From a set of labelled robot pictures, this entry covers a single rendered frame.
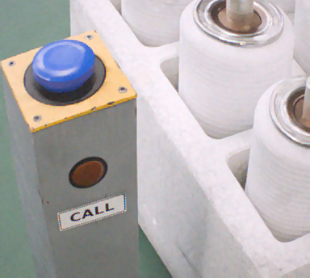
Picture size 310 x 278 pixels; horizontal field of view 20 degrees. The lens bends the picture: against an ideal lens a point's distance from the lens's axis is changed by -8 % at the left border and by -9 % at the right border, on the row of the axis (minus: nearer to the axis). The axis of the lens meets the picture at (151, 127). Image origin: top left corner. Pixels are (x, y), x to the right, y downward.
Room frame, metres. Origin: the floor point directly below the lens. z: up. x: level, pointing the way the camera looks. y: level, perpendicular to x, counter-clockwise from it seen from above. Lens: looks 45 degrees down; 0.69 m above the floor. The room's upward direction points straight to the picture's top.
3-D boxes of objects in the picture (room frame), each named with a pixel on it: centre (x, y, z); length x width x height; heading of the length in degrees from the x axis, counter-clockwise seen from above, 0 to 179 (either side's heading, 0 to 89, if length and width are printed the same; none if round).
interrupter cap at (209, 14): (0.56, -0.07, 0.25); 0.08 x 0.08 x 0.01
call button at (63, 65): (0.42, 0.05, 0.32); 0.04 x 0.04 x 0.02
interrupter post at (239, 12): (0.56, -0.07, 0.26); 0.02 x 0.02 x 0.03
